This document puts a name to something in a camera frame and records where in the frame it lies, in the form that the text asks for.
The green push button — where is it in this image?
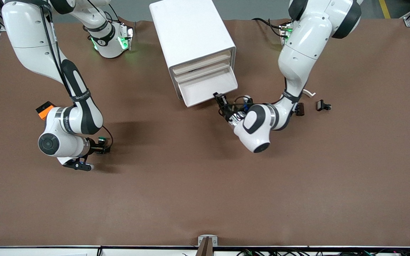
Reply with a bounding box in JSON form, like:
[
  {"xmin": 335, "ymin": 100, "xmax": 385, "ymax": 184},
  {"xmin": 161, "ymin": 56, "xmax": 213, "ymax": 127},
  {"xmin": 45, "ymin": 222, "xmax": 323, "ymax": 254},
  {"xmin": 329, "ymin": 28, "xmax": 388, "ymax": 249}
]
[{"xmin": 96, "ymin": 136, "xmax": 110, "ymax": 153}]

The orange block with black piece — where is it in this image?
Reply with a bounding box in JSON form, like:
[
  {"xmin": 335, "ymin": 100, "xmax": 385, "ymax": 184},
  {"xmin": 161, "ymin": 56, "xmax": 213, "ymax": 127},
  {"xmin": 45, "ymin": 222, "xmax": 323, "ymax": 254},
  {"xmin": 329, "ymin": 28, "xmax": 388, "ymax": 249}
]
[{"xmin": 36, "ymin": 101, "xmax": 57, "ymax": 121}]

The large table cover mat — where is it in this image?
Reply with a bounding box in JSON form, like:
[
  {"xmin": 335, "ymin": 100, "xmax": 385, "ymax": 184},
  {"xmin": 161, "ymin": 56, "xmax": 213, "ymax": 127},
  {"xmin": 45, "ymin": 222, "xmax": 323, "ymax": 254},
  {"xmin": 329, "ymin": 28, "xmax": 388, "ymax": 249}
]
[{"xmin": 0, "ymin": 18, "xmax": 410, "ymax": 247}]

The black base cable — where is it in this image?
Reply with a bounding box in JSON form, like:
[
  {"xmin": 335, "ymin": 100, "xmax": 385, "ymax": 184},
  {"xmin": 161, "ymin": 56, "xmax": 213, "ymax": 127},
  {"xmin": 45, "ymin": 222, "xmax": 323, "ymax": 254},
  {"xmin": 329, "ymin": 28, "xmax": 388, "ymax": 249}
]
[{"xmin": 252, "ymin": 17, "xmax": 284, "ymax": 37}]

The white table edge rail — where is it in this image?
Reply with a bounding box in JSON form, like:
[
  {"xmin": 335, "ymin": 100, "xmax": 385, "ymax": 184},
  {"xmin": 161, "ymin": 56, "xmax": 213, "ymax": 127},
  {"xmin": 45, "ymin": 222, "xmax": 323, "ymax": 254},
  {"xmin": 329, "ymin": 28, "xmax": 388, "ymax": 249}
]
[{"xmin": 0, "ymin": 245, "xmax": 410, "ymax": 256}]

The grey metal bracket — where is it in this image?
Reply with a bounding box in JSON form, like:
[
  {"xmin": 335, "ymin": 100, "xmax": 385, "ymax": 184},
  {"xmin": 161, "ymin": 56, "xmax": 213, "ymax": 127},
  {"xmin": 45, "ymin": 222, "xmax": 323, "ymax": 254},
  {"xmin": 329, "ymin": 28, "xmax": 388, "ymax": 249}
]
[{"xmin": 198, "ymin": 235, "xmax": 218, "ymax": 247}]

